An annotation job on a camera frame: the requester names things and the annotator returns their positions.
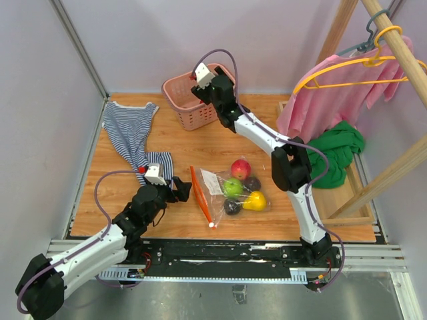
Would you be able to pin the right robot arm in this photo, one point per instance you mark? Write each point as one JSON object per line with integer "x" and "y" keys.
{"x": 291, "y": 169}

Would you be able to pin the wooden clothes rack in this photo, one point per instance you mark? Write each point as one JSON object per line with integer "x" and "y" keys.
{"x": 389, "y": 152}

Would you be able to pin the fake green lime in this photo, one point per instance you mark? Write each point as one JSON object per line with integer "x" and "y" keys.
{"x": 232, "y": 188}

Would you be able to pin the blue white striped shirt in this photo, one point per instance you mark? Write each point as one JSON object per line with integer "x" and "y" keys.
{"x": 128, "y": 128}

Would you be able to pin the green tank top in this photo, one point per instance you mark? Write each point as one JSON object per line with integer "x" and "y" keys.
{"x": 339, "y": 144}

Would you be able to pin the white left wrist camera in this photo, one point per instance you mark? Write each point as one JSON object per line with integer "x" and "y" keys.
{"x": 152, "y": 173}

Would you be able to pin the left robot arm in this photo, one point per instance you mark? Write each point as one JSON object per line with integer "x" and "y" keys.
{"x": 48, "y": 282}

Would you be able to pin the pink plastic basket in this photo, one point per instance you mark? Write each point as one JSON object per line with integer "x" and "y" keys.
{"x": 190, "y": 111}

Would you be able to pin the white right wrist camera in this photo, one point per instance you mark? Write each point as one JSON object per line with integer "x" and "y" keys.
{"x": 202, "y": 75}

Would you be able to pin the pink shirt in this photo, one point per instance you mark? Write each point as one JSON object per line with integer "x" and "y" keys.
{"x": 312, "y": 111}

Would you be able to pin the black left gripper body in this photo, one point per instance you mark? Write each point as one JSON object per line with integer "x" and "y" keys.
{"x": 169, "y": 194}

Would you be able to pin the clear zip top bag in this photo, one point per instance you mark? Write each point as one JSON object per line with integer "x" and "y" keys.
{"x": 207, "y": 188}

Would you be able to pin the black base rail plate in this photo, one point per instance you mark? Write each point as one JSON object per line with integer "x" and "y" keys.
{"x": 228, "y": 260}

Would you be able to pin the yellow clothes hanger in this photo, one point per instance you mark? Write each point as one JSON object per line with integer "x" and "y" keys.
{"x": 311, "y": 82}

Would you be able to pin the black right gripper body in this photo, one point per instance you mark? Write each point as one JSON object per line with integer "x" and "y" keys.
{"x": 205, "y": 95}

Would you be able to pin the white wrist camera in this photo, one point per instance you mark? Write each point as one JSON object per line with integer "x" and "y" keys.
{"x": 202, "y": 75}
{"x": 152, "y": 173}

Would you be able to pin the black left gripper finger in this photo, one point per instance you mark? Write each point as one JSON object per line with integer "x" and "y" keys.
{"x": 183, "y": 194}
{"x": 178, "y": 183}

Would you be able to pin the fake yellow lemon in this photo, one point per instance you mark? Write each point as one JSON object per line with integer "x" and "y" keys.
{"x": 255, "y": 201}

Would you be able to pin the fake dark purple fruit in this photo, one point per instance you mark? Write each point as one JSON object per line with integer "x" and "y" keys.
{"x": 232, "y": 207}

